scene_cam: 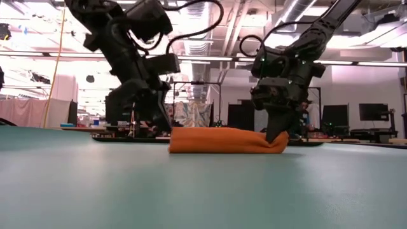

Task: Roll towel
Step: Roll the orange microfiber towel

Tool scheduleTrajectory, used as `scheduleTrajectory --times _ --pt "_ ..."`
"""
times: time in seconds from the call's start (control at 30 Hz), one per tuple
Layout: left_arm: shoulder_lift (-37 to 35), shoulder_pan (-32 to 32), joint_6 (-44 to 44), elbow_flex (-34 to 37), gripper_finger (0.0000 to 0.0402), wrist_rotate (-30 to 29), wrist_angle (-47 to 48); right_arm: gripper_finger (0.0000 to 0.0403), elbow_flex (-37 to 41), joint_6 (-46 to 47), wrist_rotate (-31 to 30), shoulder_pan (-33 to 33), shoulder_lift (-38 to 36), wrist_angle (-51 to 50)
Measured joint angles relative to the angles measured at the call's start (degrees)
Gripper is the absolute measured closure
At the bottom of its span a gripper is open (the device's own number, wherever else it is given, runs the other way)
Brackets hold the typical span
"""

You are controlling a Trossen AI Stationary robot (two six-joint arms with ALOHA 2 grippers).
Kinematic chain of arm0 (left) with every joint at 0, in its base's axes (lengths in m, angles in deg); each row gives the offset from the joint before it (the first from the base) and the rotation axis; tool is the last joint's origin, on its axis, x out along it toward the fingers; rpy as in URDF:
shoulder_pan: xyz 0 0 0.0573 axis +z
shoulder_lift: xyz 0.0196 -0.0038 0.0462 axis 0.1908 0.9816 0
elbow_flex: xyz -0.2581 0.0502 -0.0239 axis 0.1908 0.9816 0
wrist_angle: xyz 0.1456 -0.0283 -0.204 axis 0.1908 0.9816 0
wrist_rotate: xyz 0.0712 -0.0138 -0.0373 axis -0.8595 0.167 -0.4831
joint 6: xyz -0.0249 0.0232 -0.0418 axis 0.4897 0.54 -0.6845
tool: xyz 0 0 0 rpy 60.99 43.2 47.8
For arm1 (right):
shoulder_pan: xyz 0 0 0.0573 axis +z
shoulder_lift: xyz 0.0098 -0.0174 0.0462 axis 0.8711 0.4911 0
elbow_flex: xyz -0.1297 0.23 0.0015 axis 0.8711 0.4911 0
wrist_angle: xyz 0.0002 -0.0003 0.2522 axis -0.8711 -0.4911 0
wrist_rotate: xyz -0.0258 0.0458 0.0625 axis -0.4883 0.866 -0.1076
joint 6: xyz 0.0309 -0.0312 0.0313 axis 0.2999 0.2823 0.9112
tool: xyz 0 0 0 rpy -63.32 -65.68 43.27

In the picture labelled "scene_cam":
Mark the person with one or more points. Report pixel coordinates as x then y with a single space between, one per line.
306 117

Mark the long ceiling light strip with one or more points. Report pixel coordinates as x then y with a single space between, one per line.
365 63

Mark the black partition panel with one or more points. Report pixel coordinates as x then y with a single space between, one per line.
240 116

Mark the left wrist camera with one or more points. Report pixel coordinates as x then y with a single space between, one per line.
149 19

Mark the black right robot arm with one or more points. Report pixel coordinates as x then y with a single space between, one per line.
318 35

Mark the black upright panel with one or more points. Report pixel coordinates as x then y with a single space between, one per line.
72 113

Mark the black ceiling device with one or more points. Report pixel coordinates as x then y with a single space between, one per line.
4 31

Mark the green table mat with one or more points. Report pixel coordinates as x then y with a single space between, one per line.
203 191

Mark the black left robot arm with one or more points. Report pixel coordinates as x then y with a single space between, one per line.
95 12

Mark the black computer monitor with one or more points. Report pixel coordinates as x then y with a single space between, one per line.
335 115
373 112

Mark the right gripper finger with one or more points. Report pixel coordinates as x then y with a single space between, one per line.
285 122
273 125

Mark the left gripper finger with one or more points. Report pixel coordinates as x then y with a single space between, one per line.
157 111
119 109

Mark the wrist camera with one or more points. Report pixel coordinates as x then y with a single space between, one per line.
270 63
149 19

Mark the pink curtain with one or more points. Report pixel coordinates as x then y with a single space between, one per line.
22 111

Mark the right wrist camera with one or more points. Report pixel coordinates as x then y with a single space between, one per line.
270 63

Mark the colourful patterned cloth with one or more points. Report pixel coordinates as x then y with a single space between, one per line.
190 114

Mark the thin black metal frame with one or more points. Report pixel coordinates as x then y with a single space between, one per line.
197 83

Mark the orange towel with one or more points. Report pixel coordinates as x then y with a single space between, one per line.
222 141

